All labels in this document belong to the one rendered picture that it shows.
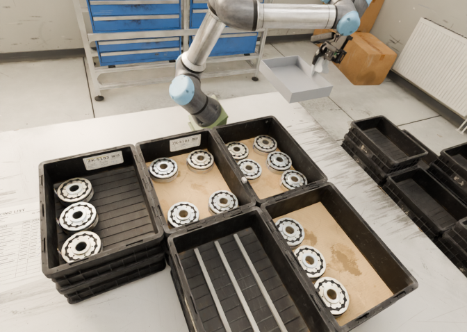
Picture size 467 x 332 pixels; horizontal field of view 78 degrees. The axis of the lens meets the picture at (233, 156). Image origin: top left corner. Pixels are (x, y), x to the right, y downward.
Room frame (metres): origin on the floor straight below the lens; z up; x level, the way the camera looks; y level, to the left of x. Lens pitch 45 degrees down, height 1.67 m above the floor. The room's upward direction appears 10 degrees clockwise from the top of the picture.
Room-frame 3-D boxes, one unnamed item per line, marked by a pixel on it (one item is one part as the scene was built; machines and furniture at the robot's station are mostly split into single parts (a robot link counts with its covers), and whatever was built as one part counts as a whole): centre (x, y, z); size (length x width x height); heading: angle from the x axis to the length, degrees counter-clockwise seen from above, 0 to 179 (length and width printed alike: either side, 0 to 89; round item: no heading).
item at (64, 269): (0.48, 0.38, 0.92); 0.40 x 0.30 x 0.02; 33
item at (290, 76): (1.16, -0.20, 1.07); 0.27 x 0.20 x 0.05; 31
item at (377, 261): (0.47, -0.34, 0.87); 0.40 x 0.30 x 0.11; 33
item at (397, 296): (0.47, -0.34, 0.92); 0.40 x 0.30 x 0.02; 33
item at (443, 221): (1.18, -1.16, 0.31); 0.40 x 0.30 x 0.34; 31
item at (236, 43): (2.78, 0.28, 0.60); 0.72 x 0.03 x 0.56; 121
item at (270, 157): (0.85, -0.19, 0.86); 0.10 x 0.10 x 0.01
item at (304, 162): (0.81, -0.12, 0.87); 0.40 x 0.30 x 0.11; 33
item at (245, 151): (0.86, -0.01, 0.86); 0.10 x 0.10 x 0.01
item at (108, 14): (2.36, 0.97, 0.60); 0.72 x 0.03 x 0.56; 121
